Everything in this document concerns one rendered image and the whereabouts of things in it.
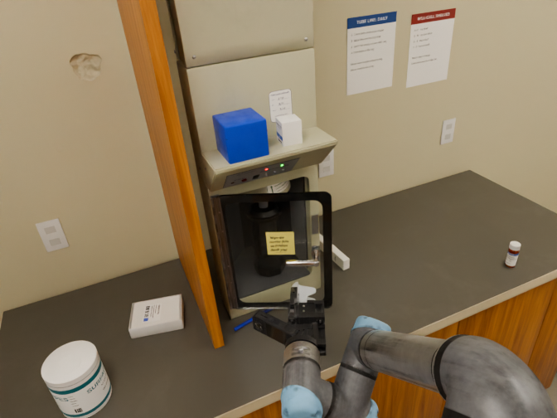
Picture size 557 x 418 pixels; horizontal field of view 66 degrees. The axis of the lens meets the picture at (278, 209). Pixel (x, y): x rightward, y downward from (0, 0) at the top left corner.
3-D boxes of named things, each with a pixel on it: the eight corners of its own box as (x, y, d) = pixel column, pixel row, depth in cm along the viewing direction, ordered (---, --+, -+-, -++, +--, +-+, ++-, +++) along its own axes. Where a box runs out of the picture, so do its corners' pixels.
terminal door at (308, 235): (233, 308, 132) (213, 195, 111) (332, 306, 129) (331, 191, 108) (232, 309, 131) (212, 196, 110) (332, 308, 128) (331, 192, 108)
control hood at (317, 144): (206, 188, 110) (200, 153, 105) (317, 159, 120) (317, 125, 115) (220, 208, 101) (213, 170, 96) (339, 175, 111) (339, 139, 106)
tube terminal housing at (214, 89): (209, 274, 154) (164, 51, 114) (290, 247, 164) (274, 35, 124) (230, 319, 134) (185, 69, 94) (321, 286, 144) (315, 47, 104)
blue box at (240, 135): (216, 150, 105) (211, 114, 101) (254, 141, 109) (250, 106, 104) (229, 165, 97) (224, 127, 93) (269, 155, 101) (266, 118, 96)
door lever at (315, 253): (286, 257, 119) (286, 250, 118) (320, 256, 118) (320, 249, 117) (285, 269, 115) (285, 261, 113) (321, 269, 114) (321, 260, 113)
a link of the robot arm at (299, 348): (283, 380, 88) (281, 353, 84) (285, 362, 92) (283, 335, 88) (320, 381, 88) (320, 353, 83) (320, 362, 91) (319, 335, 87)
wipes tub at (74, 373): (60, 388, 117) (41, 351, 109) (110, 370, 121) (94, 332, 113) (60, 429, 107) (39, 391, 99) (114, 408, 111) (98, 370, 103)
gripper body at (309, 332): (324, 321, 101) (326, 363, 91) (288, 321, 102) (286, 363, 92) (323, 297, 97) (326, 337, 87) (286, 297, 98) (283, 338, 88)
